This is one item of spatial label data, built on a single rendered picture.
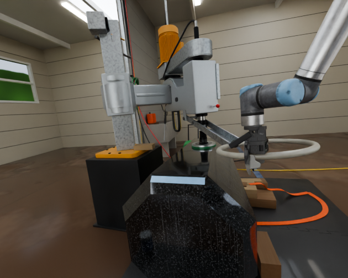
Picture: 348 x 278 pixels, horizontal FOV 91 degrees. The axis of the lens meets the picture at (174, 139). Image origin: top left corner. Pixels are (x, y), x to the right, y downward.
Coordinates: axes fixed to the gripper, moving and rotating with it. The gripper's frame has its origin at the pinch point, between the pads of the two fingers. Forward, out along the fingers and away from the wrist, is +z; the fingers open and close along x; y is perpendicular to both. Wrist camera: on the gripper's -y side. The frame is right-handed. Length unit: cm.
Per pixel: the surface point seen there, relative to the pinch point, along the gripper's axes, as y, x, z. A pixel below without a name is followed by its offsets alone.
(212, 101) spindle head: -43, 55, -37
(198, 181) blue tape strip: -23.7, -7.3, 6.5
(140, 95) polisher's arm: -120, 42, -55
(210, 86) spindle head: -44, 53, -50
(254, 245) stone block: -1.2, 4.3, 40.7
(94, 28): -128, 6, -113
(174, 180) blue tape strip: -35.4, -12.0, 6.1
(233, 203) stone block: -9.0, 0.6, 18.5
